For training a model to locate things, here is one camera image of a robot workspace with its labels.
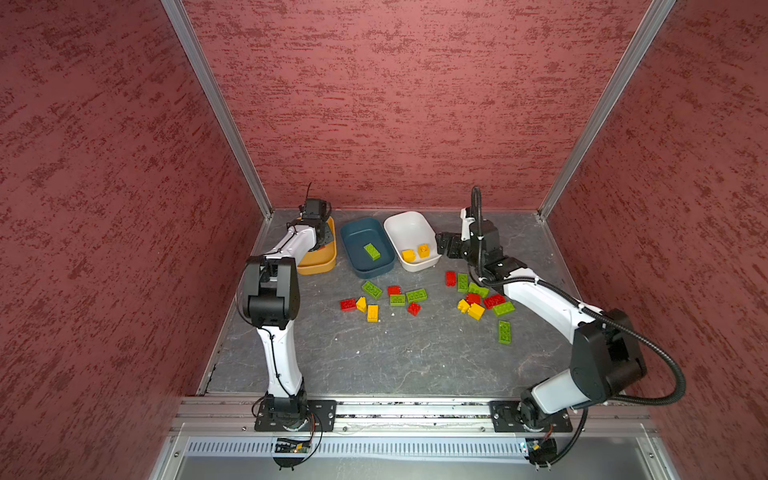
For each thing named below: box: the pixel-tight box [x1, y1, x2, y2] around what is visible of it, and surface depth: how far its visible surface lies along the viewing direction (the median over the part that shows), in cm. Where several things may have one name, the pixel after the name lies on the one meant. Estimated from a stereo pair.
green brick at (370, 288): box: [362, 281, 383, 299], surface depth 99 cm
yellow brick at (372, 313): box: [367, 304, 379, 323], surface depth 94 cm
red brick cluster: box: [340, 298, 357, 312], surface depth 94 cm
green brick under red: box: [390, 294, 405, 307], surface depth 96 cm
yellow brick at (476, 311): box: [467, 302, 485, 321], surface depth 93 cm
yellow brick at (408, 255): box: [401, 249, 417, 263], surface depth 108 cm
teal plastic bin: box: [340, 217, 397, 279], surface depth 109 cm
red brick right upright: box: [445, 271, 457, 287], surface depth 101 cm
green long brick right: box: [498, 320, 511, 345], surface depth 89 cm
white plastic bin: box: [384, 211, 442, 273], surface depth 113 cm
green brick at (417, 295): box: [406, 288, 427, 303], surface depth 97 cm
